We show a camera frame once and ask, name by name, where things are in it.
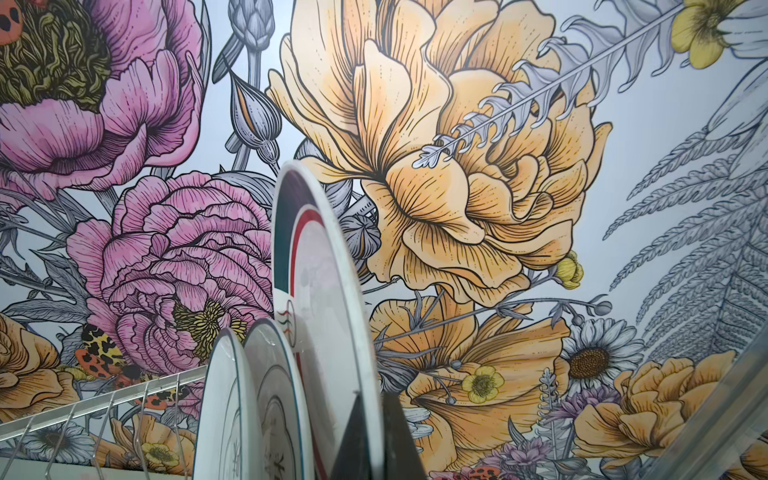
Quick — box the silver wire dish rack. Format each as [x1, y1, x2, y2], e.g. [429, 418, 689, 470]
[1, 366, 206, 479]

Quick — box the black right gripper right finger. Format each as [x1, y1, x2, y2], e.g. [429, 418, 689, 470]
[382, 393, 427, 480]

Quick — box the black line flower plate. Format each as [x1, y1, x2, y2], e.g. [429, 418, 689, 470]
[244, 319, 315, 479]

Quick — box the right aluminium corner post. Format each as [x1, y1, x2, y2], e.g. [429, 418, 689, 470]
[645, 331, 767, 480]

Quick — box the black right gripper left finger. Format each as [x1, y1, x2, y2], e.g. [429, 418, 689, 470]
[330, 394, 372, 480]

